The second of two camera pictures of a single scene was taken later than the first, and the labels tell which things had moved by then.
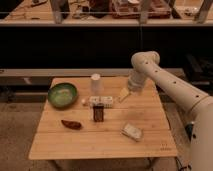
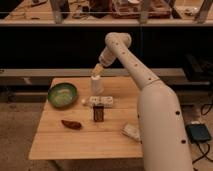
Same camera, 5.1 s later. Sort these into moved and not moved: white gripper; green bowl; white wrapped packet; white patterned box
Moved: white gripper
Not moved: white patterned box; green bowl; white wrapped packet
